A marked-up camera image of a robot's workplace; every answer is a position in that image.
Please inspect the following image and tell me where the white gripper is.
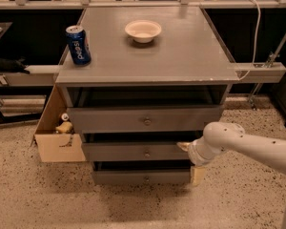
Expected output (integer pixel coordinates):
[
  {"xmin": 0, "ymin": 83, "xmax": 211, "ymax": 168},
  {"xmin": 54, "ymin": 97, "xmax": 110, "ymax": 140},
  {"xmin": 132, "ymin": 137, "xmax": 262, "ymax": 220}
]
[{"xmin": 176, "ymin": 137, "xmax": 227, "ymax": 186}]

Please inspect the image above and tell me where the grey drawer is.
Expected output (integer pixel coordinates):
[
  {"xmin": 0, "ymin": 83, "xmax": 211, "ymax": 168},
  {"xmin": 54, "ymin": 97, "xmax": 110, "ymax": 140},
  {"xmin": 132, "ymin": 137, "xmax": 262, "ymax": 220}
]
[
  {"xmin": 67, "ymin": 106, "xmax": 223, "ymax": 134},
  {"xmin": 92, "ymin": 169, "xmax": 191, "ymax": 184},
  {"xmin": 82, "ymin": 142, "xmax": 202, "ymax": 163}
]

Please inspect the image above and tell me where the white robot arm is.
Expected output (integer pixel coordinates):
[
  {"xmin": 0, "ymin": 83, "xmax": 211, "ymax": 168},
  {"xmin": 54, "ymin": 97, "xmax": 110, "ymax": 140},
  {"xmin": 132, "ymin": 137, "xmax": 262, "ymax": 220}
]
[{"xmin": 176, "ymin": 122, "xmax": 286, "ymax": 229}]

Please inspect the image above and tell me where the grey top drawer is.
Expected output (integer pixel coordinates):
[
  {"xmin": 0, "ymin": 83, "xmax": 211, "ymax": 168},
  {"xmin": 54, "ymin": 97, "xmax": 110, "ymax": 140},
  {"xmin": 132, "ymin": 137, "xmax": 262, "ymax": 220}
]
[{"xmin": 67, "ymin": 106, "xmax": 223, "ymax": 134}]

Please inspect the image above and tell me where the grey drawer cabinet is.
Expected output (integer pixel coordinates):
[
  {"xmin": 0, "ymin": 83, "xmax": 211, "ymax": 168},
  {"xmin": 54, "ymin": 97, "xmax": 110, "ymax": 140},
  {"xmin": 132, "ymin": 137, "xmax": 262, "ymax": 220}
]
[{"xmin": 56, "ymin": 7, "xmax": 238, "ymax": 172}]

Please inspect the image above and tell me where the grey bottom drawer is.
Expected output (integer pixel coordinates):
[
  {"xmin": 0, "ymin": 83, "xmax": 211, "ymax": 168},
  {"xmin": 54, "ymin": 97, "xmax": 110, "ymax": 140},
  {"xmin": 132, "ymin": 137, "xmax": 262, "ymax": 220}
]
[{"xmin": 92, "ymin": 169, "xmax": 191, "ymax": 184}]

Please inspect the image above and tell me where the open cardboard box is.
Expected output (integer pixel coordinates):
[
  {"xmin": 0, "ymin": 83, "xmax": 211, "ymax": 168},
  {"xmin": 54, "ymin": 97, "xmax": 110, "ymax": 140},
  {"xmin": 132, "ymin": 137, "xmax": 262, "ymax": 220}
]
[{"xmin": 34, "ymin": 86, "xmax": 86, "ymax": 162}]

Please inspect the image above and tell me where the yellow object in box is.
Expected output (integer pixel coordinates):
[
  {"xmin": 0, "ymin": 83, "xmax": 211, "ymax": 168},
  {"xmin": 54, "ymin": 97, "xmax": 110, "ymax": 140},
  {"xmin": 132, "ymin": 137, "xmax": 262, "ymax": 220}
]
[{"xmin": 55, "ymin": 121, "xmax": 73, "ymax": 134}]

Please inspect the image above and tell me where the white bowl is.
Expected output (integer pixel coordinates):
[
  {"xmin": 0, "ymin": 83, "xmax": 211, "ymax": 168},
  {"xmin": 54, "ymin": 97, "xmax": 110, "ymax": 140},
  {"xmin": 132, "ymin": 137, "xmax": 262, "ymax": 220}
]
[{"xmin": 125, "ymin": 20, "xmax": 162, "ymax": 43}]

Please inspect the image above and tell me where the blue pepsi can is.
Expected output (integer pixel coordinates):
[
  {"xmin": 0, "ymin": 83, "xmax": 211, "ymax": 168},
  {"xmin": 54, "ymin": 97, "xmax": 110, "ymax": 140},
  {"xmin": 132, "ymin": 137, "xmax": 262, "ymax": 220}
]
[{"xmin": 66, "ymin": 25, "xmax": 92, "ymax": 66}]

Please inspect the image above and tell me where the white cable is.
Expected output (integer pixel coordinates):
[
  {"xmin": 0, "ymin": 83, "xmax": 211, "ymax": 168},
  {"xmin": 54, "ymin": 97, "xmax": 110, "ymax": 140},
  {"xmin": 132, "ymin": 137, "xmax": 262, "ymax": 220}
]
[{"xmin": 237, "ymin": 0, "xmax": 262, "ymax": 81}]

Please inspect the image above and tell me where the black cloth on rail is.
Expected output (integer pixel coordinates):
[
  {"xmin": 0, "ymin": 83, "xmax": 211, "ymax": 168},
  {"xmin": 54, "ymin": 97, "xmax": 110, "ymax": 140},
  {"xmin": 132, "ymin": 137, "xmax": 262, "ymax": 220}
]
[{"xmin": 0, "ymin": 58, "xmax": 30, "ymax": 74}]

